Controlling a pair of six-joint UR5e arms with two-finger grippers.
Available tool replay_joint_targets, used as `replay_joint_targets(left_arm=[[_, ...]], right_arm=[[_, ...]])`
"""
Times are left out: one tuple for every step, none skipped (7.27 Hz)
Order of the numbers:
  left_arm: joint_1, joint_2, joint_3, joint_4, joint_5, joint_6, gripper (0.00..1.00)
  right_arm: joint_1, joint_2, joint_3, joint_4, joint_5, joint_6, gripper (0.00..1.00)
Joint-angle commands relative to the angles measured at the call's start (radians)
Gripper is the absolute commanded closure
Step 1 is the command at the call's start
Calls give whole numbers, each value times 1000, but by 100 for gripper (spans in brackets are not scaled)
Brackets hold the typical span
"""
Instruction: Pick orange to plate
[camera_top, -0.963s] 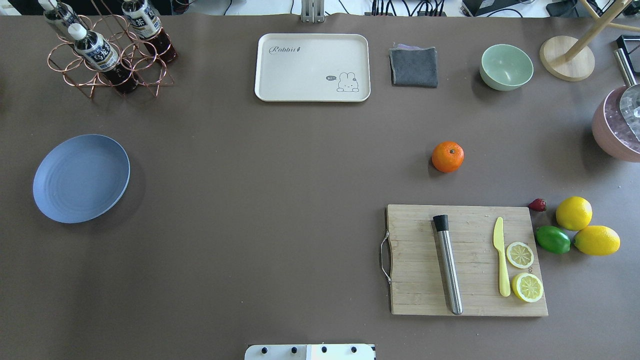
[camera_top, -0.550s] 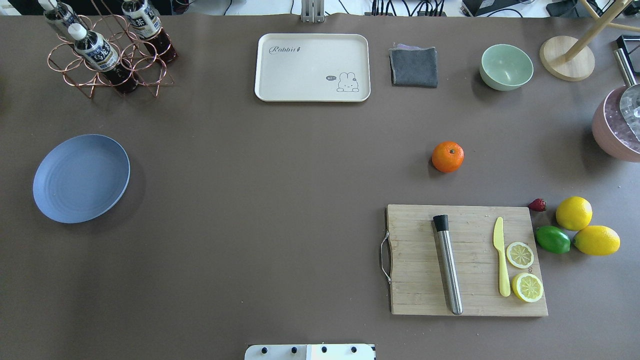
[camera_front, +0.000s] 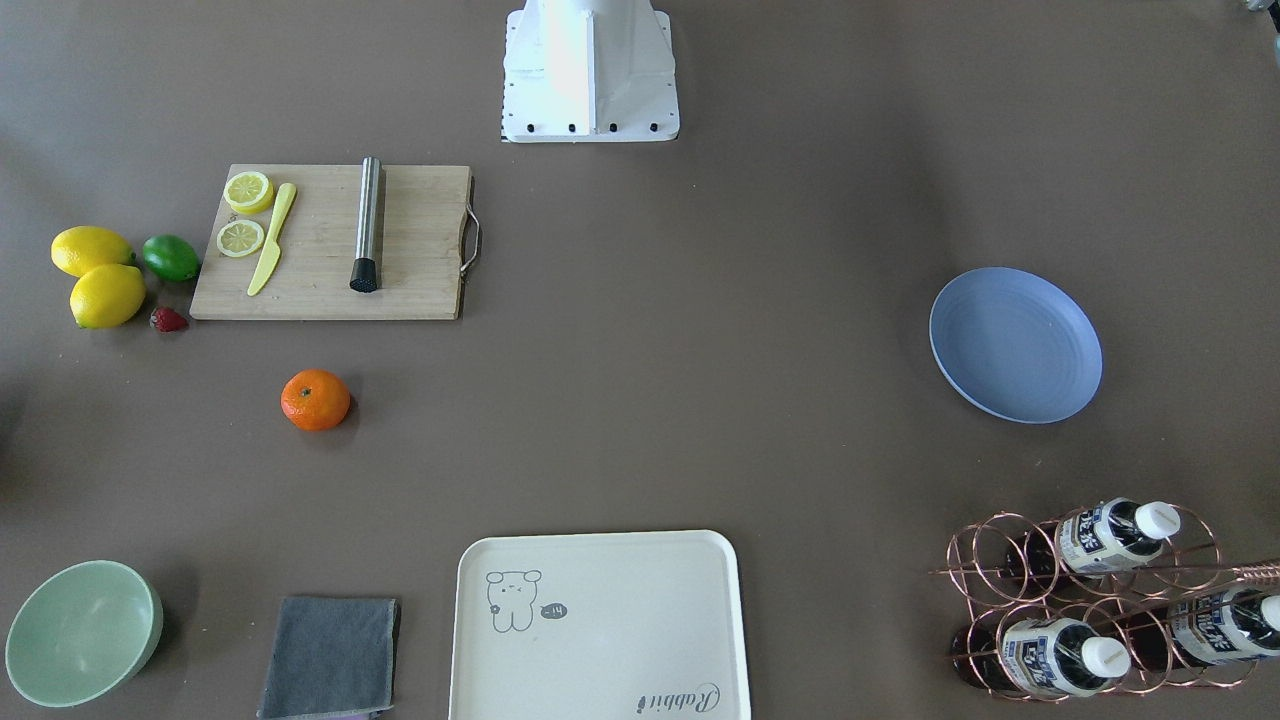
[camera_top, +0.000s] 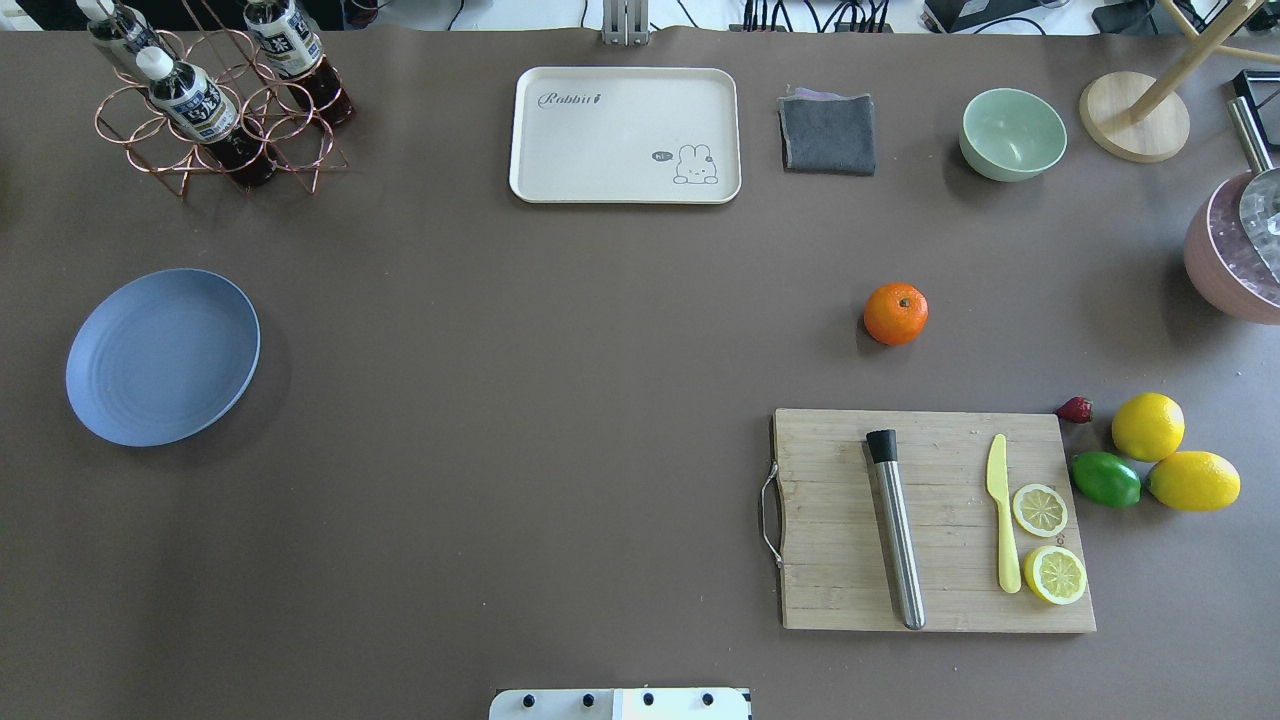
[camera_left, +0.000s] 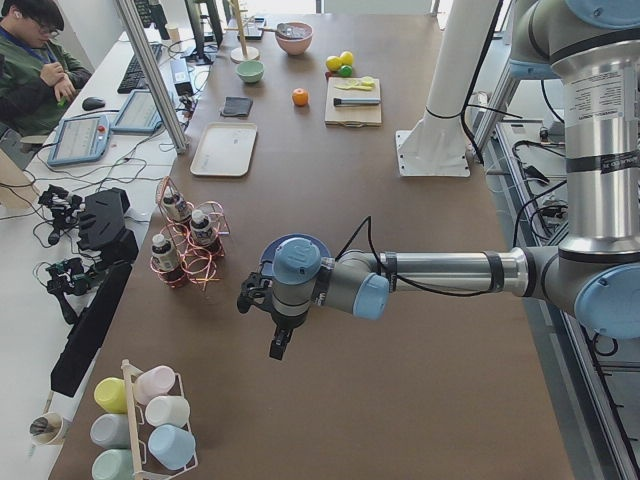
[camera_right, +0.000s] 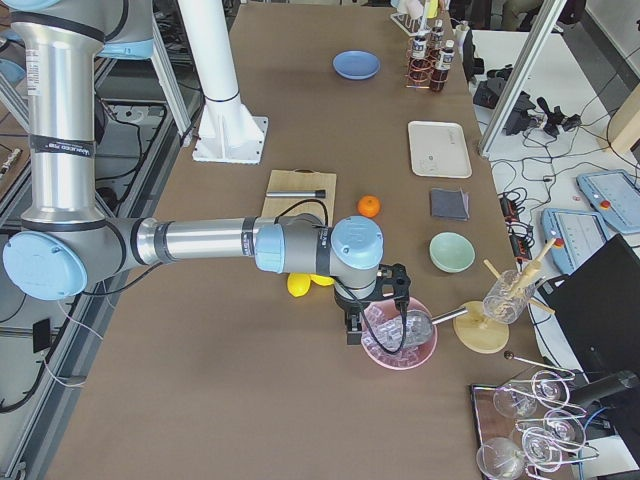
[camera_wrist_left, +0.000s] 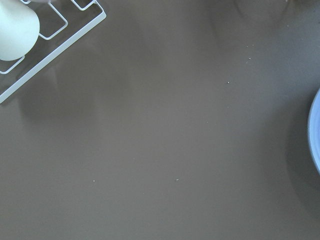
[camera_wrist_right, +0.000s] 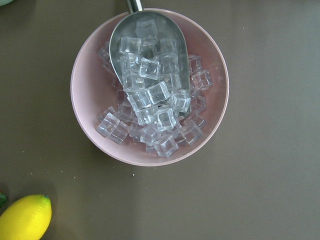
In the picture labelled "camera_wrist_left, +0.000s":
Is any blue plate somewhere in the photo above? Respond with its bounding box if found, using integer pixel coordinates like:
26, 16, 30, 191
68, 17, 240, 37
307, 90, 320, 173

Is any pale green cup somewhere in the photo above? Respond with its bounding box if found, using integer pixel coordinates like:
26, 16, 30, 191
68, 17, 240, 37
0, 0, 40, 61

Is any white wire dish rack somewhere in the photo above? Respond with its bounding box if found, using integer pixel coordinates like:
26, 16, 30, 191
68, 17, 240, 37
0, 0, 107, 103

